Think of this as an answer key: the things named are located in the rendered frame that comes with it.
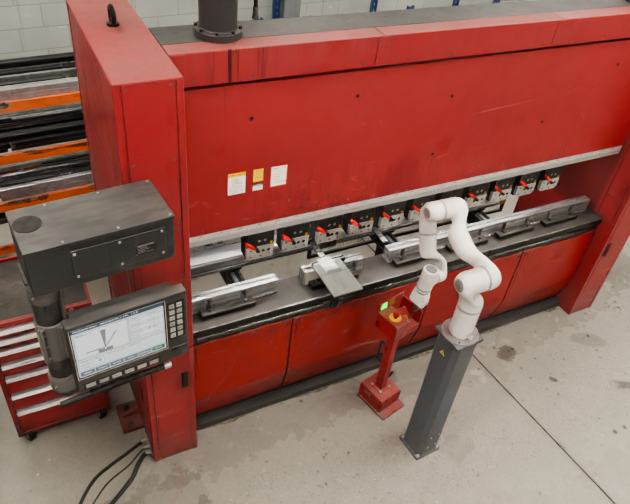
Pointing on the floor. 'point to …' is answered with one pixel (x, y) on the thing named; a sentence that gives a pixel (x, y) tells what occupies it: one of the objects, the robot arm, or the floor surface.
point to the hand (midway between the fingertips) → (415, 308)
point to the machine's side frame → (603, 206)
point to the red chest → (26, 350)
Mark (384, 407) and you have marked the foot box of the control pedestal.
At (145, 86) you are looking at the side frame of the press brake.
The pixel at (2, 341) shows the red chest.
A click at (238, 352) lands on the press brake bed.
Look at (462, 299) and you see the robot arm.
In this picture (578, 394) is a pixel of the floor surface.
